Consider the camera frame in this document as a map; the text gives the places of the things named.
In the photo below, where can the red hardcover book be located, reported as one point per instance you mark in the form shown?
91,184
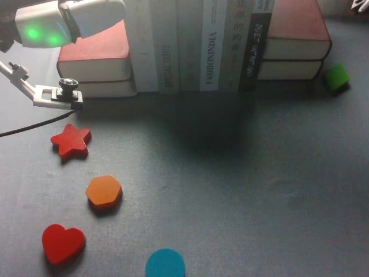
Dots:
294,20
103,89
92,52
288,70

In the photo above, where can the red heart block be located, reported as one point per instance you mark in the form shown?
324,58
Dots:
62,243

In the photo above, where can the grey book faint spine print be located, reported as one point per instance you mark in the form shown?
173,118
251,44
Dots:
167,43

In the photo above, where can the orange hexagon block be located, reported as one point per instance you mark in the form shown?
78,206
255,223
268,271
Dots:
102,191

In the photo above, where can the green block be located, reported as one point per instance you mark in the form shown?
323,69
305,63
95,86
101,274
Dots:
335,76

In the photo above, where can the black spine book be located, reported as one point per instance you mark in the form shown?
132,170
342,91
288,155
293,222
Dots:
256,52

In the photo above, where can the grey book Chinese characters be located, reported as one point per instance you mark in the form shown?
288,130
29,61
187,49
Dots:
235,43

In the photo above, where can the white book plain spine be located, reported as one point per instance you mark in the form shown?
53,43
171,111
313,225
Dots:
142,43

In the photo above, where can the white book blue print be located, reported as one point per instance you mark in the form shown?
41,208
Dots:
263,5

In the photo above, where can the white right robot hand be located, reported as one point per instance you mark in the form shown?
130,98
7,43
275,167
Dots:
43,29

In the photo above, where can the white book Fashionindia spine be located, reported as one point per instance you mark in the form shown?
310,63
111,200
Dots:
213,43

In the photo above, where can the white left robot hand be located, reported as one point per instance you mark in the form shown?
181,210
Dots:
363,4

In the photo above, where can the blue round block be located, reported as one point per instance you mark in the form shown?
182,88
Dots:
164,265

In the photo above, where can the red star block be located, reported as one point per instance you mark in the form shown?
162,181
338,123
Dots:
70,141

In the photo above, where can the grey table cloth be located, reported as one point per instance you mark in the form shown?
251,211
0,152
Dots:
230,202

